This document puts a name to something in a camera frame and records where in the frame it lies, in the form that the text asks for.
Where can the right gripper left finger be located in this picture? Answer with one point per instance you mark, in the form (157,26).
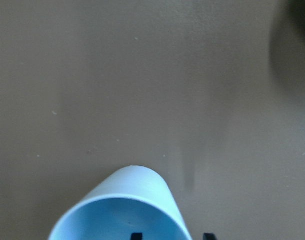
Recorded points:
(137,236)

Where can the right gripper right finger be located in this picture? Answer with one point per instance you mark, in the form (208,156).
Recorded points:
(209,236)

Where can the blue cup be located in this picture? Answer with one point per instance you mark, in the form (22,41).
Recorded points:
(134,199)

